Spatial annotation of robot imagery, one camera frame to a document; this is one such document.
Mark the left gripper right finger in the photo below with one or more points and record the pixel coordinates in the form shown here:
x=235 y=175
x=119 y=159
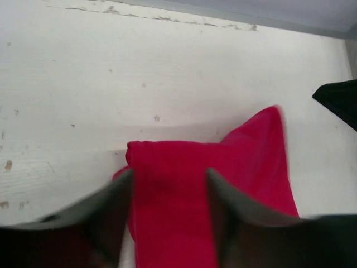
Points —
x=248 y=234

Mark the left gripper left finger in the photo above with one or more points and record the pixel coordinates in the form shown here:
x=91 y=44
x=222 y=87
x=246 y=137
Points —
x=88 y=233

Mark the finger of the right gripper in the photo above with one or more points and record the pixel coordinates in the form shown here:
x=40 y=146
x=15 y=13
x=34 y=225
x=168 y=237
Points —
x=341 y=99

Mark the crimson pink t shirt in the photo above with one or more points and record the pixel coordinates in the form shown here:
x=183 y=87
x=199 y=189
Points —
x=169 y=219

